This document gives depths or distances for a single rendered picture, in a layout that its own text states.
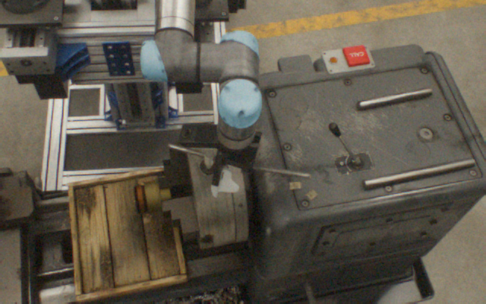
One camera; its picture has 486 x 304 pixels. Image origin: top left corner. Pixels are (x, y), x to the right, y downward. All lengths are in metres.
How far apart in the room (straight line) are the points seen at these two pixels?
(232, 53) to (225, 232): 0.54
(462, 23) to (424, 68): 2.02
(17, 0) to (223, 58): 0.90
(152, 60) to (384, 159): 0.65
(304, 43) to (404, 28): 0.60
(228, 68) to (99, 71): 1.04
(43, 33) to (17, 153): 1.22
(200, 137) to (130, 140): 1.48
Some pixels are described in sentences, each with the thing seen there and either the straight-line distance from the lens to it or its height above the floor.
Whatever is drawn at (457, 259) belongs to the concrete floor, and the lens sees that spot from 2.83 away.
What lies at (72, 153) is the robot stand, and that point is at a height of 0.21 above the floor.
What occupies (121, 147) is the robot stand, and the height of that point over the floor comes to 0.21.
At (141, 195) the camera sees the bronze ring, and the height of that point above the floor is 1.12.
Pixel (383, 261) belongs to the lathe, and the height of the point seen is 0.79.
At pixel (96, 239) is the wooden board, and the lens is 1.72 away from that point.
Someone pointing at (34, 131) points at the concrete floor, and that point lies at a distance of 3.01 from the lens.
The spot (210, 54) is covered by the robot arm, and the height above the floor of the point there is 1.64.
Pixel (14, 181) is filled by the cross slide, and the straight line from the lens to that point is 1.77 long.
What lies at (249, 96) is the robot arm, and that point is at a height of 1.65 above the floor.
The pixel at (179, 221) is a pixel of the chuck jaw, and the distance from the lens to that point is 1.48.
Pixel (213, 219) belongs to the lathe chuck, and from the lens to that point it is 1.40.
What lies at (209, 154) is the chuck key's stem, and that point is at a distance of 1.31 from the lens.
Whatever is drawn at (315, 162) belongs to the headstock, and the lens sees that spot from 1.40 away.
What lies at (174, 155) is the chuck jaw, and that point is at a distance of 1.47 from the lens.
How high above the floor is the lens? 2.46
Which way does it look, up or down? 59 degrees down
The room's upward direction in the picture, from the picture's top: 6 degrees clockwise
